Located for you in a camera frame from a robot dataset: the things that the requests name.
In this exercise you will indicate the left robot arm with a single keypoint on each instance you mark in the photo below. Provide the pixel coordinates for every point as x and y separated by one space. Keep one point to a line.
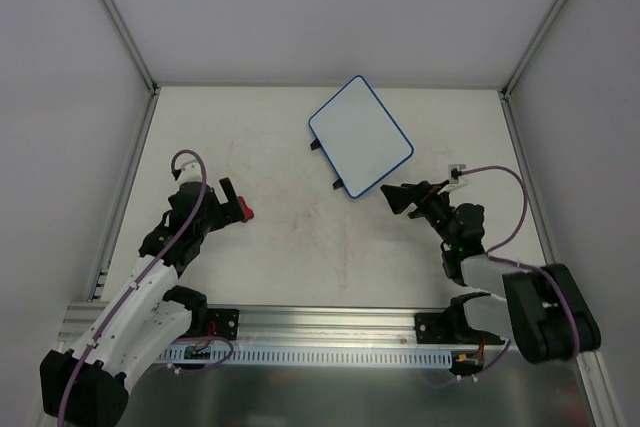
89 384

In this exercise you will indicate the left aluminium frame post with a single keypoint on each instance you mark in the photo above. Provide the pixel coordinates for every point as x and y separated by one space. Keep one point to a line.
125 36

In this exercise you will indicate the right aluminium frame post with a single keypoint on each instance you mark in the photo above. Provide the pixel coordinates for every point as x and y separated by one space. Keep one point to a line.
542 30

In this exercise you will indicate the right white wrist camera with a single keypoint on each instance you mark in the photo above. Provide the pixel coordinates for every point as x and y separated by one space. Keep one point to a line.
456 179

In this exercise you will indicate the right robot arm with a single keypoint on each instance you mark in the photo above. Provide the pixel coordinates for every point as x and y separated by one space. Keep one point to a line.
540 309

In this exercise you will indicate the aluminium frame post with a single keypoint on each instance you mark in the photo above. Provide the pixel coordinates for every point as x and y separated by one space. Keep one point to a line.
125 36
542 30

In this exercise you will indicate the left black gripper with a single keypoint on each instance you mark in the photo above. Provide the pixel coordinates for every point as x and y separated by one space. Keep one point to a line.
229 200

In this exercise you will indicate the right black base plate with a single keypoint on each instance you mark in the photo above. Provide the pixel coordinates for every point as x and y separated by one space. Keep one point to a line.
431 328

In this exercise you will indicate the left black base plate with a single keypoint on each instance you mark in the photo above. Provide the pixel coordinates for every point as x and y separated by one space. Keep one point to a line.
222 322

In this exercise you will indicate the white slotted cable duct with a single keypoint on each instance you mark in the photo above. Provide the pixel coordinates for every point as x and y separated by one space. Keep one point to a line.
413 357

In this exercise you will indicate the red whiteboard eraser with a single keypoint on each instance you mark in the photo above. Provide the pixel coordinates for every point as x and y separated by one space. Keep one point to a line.
247 212

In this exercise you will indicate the aluminium mounting rail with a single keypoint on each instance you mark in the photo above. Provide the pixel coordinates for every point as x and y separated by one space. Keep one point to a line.
329 326

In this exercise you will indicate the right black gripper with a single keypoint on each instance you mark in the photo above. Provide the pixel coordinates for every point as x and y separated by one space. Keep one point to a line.
422 199

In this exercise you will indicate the blue framed whiteboard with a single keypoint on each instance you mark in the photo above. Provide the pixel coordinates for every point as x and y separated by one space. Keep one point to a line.
361 140

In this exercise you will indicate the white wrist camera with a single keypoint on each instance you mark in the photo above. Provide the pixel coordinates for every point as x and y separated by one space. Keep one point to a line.
456 179
188 172

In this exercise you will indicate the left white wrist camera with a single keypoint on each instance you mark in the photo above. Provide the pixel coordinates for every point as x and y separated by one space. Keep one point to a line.
188 172

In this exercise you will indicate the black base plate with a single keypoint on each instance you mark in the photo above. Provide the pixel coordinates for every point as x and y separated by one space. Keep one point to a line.
431 328
222 322

